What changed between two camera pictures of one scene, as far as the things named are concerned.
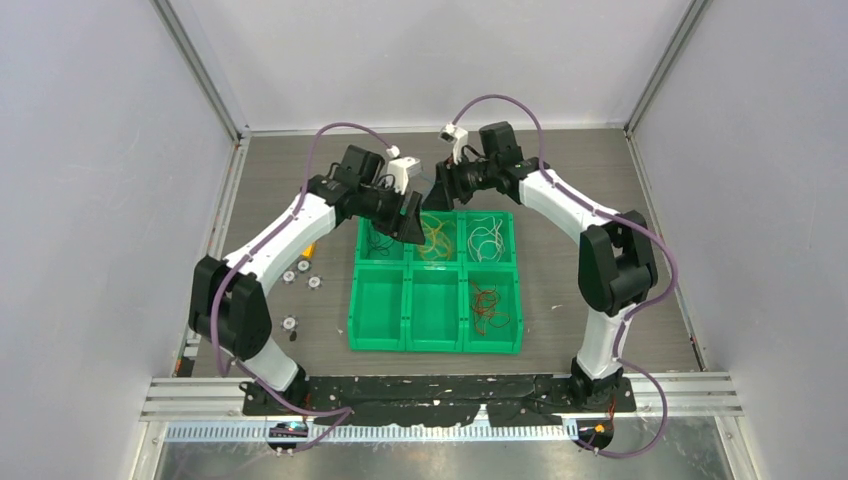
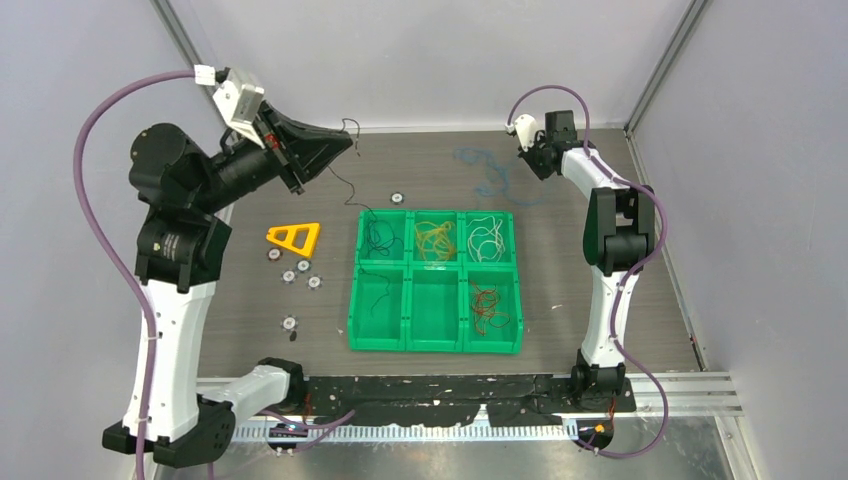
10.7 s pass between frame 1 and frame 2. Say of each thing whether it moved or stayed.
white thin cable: stayed
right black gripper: moved
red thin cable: stayed
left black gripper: moved
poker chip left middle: stayed
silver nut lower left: stayed
